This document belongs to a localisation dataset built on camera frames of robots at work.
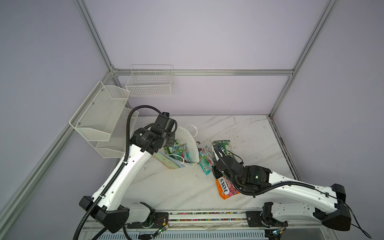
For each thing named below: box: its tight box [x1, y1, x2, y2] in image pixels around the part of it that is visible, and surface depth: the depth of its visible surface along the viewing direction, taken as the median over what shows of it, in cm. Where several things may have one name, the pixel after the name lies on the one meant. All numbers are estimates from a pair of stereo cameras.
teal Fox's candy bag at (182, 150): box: [173, 143, 191, 163], surface depth 83 cm
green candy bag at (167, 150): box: [164, 146, 174, 155], surface depth 90 cm
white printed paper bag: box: [153, 126, 200, 169], surface depth 80 cm
